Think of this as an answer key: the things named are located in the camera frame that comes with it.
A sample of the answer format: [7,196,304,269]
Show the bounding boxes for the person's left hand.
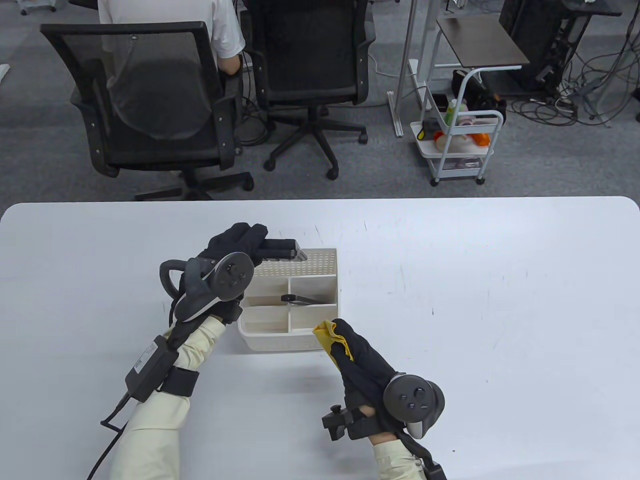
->
[196,222,269,327]

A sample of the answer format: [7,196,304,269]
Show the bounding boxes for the person's right hand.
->
[330,318,402,437]

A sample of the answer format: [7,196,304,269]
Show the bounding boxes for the yellow cleaning cloth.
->
[313,320,355,369]

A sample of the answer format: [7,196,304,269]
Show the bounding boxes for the black calculator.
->
[257,238,309,263]

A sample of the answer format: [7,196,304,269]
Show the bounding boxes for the black remote control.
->
[280,293,337,305]

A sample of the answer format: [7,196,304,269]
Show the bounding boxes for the white plastic organizer basket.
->
[237,248,342,352]

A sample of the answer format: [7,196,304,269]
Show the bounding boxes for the black labelled sensor box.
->
[124,334,201,404]

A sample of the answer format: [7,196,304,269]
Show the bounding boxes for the white metal desk leg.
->
[387,0,436,138]

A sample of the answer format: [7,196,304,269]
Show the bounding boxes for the black padded office chair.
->
[242,0,377,181]

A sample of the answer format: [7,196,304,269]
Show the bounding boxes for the white rolling cart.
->
[411,67,505,187]

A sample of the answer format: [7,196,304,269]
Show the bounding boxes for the black mesh office chair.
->
[40,22,255,201]

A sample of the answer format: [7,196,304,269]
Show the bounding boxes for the black bag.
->
[451,69,507,126]

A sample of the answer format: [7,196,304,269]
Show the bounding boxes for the brown top side table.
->
[425,14,531,116]

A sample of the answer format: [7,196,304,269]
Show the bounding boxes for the black computer tower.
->
[499,0,591,96]

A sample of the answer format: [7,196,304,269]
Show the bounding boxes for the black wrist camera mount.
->
[322,405,382,442]

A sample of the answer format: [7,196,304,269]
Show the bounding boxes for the black floor cables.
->
[232,67,277,147]

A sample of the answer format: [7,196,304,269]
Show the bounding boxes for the black sensor cable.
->
[87,394,132,480]

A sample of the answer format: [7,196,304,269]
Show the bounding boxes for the tangle of black cables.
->
[507,20,640,130]

